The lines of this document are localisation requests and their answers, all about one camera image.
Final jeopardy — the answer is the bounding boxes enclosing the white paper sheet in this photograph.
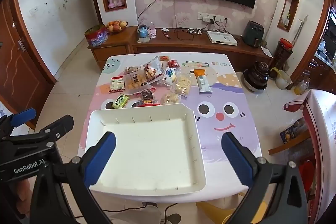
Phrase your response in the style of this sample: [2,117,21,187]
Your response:
[261,46,274,58]

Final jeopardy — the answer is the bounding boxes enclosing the clear bag of pale cookies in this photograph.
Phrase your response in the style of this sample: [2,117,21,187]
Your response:
[160,91,181,105]

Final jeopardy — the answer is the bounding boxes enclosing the round red purple tin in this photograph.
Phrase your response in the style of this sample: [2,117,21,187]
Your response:
[84,25,109,47]

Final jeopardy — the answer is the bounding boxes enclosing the dark brown red-label packet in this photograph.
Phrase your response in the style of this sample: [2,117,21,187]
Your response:
[136,89,160,106]

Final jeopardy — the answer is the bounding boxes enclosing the blue box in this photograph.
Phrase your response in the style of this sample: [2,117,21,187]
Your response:
[280,119,307,145]

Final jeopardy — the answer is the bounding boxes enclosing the white set-top box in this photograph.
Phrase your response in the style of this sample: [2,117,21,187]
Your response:
[206,30,238,46]

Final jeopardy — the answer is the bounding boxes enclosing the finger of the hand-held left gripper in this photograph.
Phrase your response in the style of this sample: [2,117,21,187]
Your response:
[9,115,74,147]
[0,108,37,136]

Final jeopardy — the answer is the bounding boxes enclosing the clear bag of pale biscuits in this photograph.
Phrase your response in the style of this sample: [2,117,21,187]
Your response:
[173,72,194,97]

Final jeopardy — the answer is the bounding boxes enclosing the wooden television cabinet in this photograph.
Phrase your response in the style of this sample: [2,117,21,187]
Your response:
[88,26,273,73]

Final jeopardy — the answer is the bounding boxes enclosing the brown ceramic jar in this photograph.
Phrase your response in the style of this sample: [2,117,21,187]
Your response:
[243,61,271,93]

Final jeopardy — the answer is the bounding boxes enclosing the red bucket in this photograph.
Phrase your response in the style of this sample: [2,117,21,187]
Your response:
[298,160,316,188]

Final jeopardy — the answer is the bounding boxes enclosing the cartoon printed tablecloth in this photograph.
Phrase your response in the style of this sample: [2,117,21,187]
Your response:
[85,53,263,203]

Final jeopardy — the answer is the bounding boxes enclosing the small green snack packet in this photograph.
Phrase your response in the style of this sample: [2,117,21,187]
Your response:
[112,94,130,109]

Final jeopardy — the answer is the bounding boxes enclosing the brown wooden door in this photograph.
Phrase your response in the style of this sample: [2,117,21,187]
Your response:
[0,0,57,130]

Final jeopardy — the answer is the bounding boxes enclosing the blue white round packet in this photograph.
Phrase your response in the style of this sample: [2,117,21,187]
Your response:
[157,68,179,86]

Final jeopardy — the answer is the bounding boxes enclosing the white red covered fridge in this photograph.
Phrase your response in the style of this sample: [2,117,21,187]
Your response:
[302,89,336,222]

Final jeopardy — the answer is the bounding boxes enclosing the yellow oil bottle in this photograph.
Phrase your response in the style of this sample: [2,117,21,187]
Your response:
[293,77,310,96]

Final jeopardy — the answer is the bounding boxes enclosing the white mop handle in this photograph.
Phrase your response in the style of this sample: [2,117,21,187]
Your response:
[290,14,309,49]

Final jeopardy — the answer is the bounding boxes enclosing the white plastic tray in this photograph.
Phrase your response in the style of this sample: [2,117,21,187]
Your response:
[85,103,206,197]

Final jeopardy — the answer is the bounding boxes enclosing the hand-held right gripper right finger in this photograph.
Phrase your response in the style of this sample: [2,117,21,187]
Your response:
[221,132,308,224]

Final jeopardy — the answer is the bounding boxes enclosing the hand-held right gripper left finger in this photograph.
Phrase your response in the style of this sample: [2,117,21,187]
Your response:
[30,132,116,224]

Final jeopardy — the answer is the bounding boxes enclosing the orange white bar packet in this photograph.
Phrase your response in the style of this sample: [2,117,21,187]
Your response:
[194,69,213,93]

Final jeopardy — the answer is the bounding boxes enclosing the white wall sockets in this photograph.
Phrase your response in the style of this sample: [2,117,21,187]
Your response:
[197,12,230,25]

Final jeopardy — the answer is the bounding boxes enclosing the person's left hand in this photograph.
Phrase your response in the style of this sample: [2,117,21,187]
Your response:
[15,179,31,212]

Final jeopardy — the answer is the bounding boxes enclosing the tall dark red-lid container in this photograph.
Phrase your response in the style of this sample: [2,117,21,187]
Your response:
[273,38,294,71]

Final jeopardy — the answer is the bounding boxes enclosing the bowl of fruit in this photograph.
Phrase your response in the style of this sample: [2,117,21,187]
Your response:
[106,20,130,34]

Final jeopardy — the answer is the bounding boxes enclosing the dark green air fryer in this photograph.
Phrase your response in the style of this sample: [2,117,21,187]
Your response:
[242,21,264,49]

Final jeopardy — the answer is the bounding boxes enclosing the yellow stool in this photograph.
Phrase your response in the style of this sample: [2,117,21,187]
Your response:
[196,194,265,224]

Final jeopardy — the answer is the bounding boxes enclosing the blue snow globe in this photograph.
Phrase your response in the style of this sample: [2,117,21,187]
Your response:
[138,25,150,38]

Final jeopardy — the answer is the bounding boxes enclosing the dark nut snack packet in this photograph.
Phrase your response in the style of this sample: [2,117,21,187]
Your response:
[124,66,143,75]

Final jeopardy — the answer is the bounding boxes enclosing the clear bag of yellow pastries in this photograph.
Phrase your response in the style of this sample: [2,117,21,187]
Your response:
[124,70,154,95]

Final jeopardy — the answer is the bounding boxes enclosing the black television cable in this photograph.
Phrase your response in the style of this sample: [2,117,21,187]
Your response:
[137,0,162,28]

